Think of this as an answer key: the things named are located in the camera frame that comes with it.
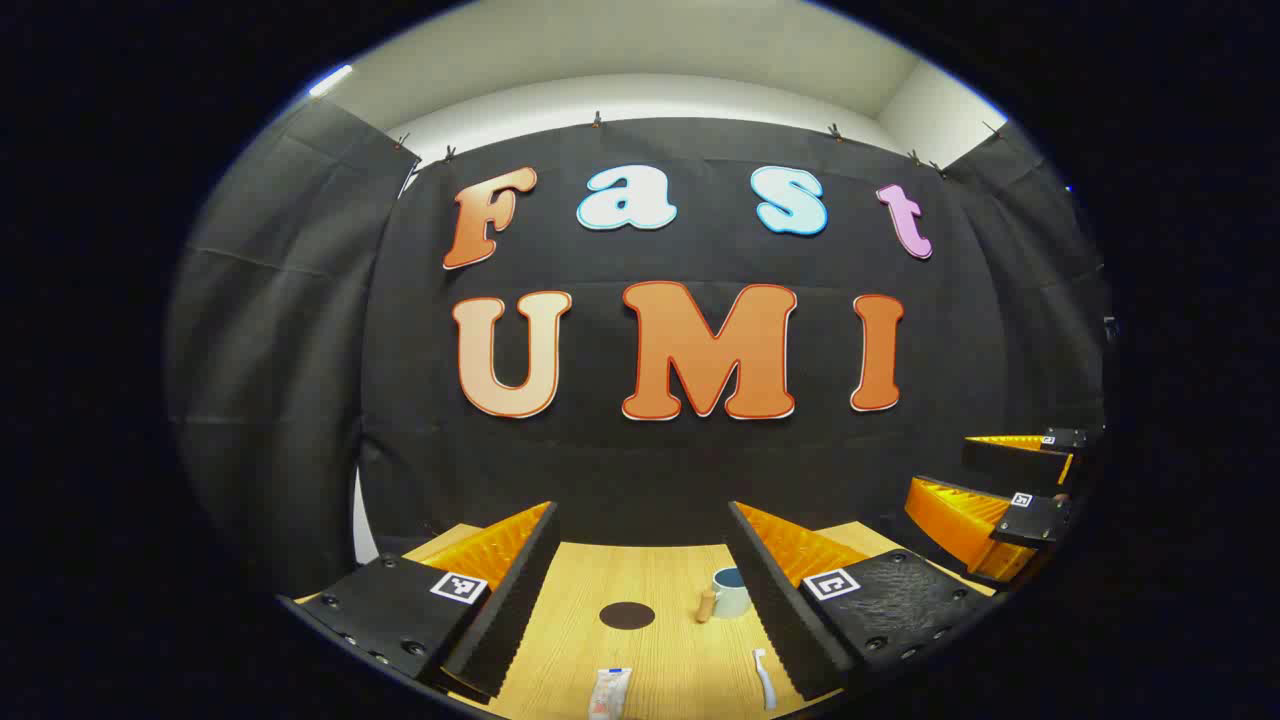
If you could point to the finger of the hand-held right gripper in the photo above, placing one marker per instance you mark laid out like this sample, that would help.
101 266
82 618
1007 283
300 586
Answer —
1035 522
1010 462

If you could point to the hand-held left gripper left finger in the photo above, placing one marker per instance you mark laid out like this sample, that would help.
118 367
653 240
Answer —
515 600

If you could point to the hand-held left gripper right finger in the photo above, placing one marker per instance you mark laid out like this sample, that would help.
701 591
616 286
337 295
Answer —
775 610

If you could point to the pale blue toothbrush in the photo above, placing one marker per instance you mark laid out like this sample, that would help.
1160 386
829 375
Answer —
766 685

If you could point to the dark round coaster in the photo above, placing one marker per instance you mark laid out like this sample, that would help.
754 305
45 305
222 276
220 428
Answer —
627 616

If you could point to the white toothpaste tube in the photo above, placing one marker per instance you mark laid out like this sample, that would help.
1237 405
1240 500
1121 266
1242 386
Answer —
609 692

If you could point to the wooden desktop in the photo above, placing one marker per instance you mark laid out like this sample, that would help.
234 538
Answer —
640 660

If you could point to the dark grey side curtain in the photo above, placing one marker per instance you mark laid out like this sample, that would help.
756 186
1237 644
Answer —
270 350
1050 300

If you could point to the black backdrop cloth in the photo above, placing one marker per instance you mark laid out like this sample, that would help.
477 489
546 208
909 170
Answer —
650 470

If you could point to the ceiling light strip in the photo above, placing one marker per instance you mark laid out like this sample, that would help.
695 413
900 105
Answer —
331 80

